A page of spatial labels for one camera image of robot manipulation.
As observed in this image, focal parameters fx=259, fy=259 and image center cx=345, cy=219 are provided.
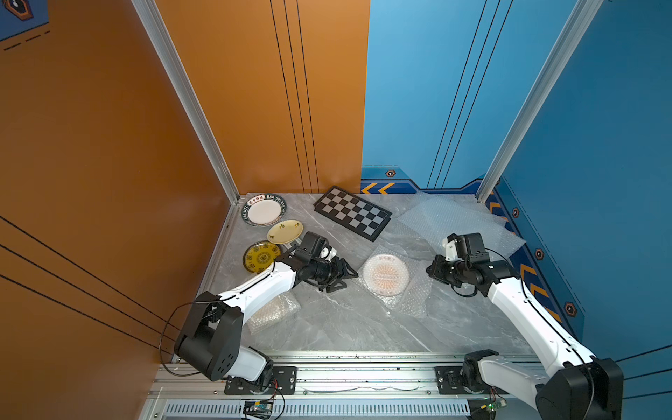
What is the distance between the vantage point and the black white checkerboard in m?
1.07

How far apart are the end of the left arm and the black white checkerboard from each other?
301 millimetres

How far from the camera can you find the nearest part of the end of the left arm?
2.15 feet
